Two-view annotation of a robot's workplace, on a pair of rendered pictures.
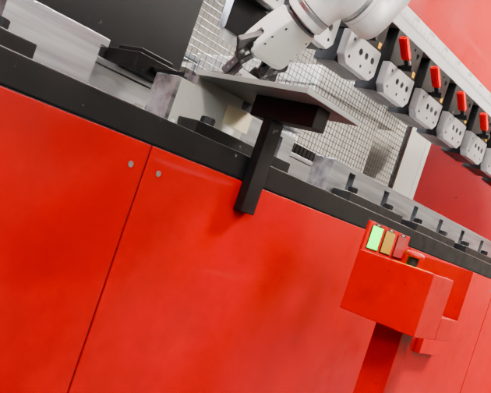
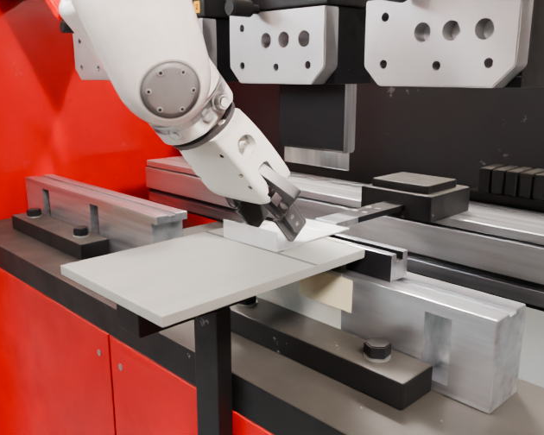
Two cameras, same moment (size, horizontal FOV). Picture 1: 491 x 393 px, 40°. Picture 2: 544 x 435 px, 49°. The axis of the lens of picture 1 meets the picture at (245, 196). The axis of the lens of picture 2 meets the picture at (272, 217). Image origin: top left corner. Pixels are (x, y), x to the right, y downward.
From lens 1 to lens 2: 1.53 m
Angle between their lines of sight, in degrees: 96
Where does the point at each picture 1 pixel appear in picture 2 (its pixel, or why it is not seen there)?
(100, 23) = (525, 120)
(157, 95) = not seen: hidden behind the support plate
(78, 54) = (140, 237)
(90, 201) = (87, 384)
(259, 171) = (202, 387)
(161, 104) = not seen: hidden behind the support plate
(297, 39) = (201, 156)
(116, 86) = (383, 231)
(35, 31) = (114, 227)
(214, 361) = not seen: outside the picture
